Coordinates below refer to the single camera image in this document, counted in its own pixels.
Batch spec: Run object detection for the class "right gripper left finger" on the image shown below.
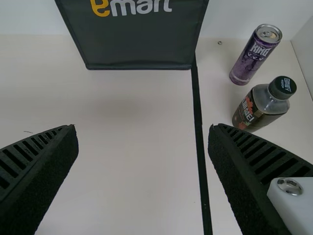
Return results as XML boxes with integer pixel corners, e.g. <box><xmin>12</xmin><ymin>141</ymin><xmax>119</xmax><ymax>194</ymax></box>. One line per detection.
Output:
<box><xmin>0</xmin><ymin>124</ymin><xmax>79</xmax><ymax>235</ymax></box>

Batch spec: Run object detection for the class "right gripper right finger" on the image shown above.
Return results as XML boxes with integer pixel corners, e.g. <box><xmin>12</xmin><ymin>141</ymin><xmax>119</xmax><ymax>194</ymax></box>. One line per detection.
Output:
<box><xmin>207</xmin><ymin>123</ymin><xmax>313</xmax><ymax>235</ymax></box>

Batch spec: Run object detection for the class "dark coffee bottle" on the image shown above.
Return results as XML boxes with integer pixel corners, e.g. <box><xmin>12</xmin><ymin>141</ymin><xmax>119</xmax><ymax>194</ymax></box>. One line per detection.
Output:
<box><xmin>231</xmin><ymin>75</ymin><xmax>297</xmax><ymax>134</ymax></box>

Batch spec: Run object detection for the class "purple can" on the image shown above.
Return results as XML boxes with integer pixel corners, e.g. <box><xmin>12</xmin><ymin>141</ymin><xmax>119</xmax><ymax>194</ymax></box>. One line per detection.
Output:
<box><xmin>229</xmin><ymin>23</ymin><xmax>283</xmax><ymax>86</ymax></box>

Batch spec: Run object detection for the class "dark grey bag with straps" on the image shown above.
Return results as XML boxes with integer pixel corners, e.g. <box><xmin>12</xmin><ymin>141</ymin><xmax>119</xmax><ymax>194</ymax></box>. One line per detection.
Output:
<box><xmin>54</xmin><ymin>0</ymin><xmax>210</xmax><ymax>71</ymax></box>

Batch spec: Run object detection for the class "black strip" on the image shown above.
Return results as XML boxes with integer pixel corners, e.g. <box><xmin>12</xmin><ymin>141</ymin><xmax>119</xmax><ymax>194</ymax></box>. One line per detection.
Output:
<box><xmin>191</xmin><ymin>53</ymin><xmax>213</xmax><ymax>235</ymax></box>

